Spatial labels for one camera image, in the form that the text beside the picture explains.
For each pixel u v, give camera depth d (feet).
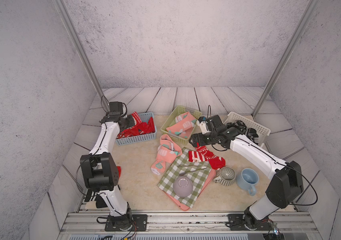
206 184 2.79
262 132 3.44
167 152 3.06
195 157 3.10
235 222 2.38
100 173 1.56
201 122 2.47
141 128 3.43
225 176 2.87
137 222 2.40
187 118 3.60
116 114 2.29
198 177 2.87
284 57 2.88
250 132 3.32
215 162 3.06
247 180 2.84
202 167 2.99
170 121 3.68
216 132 2.08
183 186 2.59
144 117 3.74
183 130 3.54
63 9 2.33
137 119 2.99
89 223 2.45
